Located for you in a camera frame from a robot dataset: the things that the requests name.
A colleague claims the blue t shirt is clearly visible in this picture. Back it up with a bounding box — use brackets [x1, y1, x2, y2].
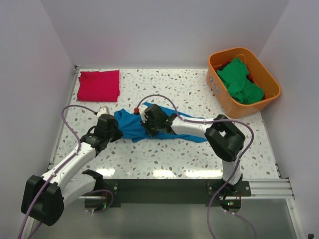
[114, 109, 207, 143]

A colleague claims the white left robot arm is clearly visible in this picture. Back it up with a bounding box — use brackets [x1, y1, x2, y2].
[21, 114, 123, 226]

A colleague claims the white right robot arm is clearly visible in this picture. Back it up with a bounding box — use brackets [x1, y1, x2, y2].
[135, 104, 245, 196]

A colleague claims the folded red t shirt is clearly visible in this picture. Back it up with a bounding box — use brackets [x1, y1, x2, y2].
[77, 70, 120, 102]

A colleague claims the green t shirt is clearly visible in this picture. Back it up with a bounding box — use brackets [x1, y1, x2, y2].
[217, 57, 265, 105]

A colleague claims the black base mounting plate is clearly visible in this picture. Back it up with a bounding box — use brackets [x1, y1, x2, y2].
[84, 178, 252, 209]

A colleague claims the orange plastic basket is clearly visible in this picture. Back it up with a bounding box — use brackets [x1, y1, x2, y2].
[206, 47, 282, 119]

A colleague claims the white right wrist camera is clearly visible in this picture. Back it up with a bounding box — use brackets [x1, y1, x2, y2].
[134, 105, 148, 123]

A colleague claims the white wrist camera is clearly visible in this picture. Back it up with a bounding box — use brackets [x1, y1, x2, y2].
[96, 106, 110, 118]
[134, 105, 148, 123]

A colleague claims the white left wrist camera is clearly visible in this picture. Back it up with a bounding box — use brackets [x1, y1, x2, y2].
[96, 106, 110, 118]

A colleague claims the aluminium frame rail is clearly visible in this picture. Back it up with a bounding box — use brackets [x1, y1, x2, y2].
[248, 179, 295, 199]

